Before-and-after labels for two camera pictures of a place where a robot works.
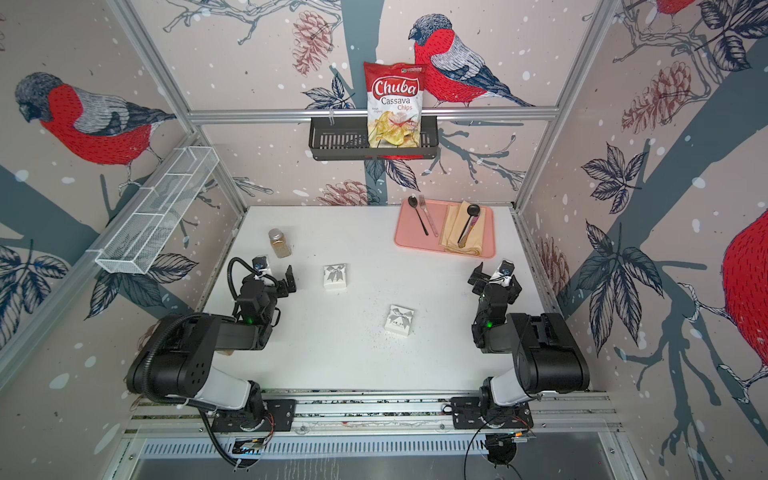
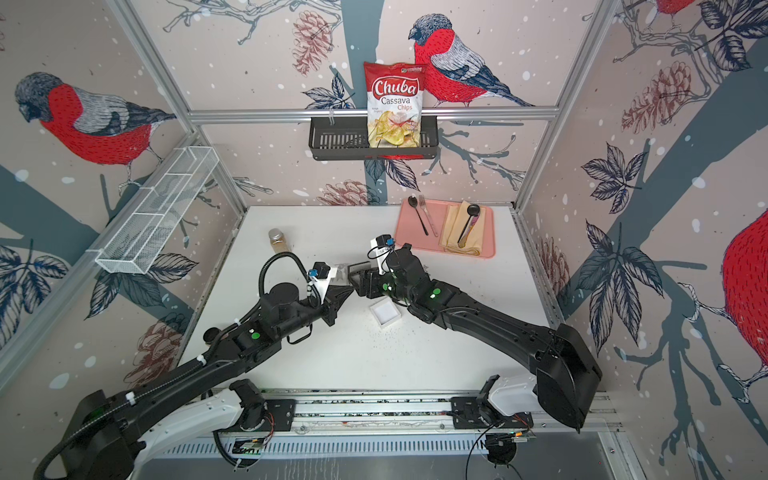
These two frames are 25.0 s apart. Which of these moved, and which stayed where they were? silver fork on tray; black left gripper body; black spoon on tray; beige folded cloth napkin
Moved: black left gripper body
Stayed: silver fork on tray; beige folded cloth napkin; black spoon on tray
